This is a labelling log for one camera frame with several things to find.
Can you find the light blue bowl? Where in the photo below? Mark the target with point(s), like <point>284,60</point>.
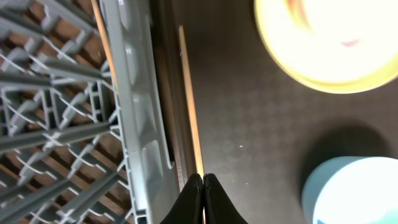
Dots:
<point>352,189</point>

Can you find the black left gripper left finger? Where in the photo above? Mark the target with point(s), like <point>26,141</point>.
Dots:
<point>188,208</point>

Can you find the wooden chopstick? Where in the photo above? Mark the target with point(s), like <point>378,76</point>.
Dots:
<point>199,167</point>

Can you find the grey plastic dishwasher rack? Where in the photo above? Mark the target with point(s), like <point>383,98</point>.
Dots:
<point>82,136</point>

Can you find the yellow plate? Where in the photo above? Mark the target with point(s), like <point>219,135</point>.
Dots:
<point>333,46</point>

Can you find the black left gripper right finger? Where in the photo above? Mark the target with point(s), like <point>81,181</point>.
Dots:
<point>219,209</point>

